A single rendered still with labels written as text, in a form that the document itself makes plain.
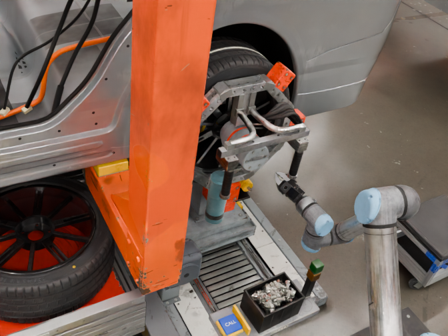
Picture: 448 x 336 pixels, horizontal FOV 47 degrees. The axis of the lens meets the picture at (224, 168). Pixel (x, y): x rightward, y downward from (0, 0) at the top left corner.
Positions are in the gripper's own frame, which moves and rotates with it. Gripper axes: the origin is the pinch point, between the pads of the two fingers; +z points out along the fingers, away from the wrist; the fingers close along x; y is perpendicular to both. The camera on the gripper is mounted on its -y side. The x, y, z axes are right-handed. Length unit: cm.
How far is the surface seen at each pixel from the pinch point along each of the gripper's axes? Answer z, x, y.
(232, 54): 21, 23, -53
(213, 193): -3.4, -23.7, -27.8
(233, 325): -53, -49, -24
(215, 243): 10, -50, 21
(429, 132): 53, 99, 184
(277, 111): -1.3, 19.7, -34.7
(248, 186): 8.0, -14.5, 2.5
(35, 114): 59, -56, -76
